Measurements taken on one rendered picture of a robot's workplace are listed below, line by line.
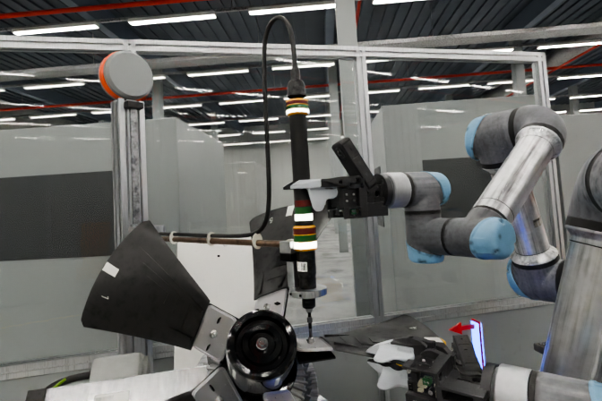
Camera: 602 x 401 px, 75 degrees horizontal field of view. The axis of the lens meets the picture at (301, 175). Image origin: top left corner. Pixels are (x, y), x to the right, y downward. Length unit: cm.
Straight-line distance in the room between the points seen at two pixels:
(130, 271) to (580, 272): 76
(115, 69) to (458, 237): 106
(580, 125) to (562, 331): 382
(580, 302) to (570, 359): 8
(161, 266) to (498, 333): 144
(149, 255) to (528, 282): 96
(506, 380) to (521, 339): 135
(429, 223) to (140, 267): 58
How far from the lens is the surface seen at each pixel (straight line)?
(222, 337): 79
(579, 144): 444
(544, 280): 125
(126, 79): 136
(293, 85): 76
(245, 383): 73
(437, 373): 64
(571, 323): 73
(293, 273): 76
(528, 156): 95
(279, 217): 94
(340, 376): 163
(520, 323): 197
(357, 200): 77
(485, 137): 111
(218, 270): 111
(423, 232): 85
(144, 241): 85
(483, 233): 78
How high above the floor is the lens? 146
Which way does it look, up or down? 4 degrees up
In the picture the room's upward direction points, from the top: 3 degrees counter-clockwise
